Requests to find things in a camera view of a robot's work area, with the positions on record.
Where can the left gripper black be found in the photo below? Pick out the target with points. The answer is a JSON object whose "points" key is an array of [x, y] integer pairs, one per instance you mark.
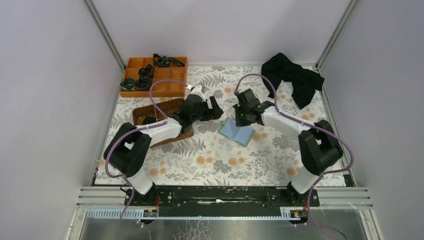
{"points": [[206, 110]]}

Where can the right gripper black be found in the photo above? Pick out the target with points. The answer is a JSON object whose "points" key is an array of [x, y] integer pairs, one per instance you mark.
{"points": [[245, 117]]}

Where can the green card holder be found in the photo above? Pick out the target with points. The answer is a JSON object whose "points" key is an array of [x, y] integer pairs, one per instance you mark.
{"points": [[240, 135]]}

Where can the woven brown basket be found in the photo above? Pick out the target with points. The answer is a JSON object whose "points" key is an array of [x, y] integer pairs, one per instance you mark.
{"points": [[148, 114]]}

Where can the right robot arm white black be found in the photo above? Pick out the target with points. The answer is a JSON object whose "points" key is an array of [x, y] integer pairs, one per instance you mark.
{"points": [[319, 147]]}

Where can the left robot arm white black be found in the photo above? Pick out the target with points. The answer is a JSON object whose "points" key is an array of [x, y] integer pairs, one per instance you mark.
{"points": [[128, 149]]}

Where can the floral table mat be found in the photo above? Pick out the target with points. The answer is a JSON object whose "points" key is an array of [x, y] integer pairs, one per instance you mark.
{"points": [[271, 157]]}

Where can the black cloth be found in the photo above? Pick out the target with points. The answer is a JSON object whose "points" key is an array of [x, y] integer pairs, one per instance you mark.
{"points": [[304, 82]]}

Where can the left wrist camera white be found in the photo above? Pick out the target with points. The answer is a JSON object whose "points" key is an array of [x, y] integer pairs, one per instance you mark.
{"points": [[198, 91]]}

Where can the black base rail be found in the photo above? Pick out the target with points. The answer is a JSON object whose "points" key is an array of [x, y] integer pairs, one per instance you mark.
{"points": [[237, 197]]}

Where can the white slotted cable duct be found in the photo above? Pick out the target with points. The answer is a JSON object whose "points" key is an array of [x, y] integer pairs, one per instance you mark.
{"points": [[213, 213]]}

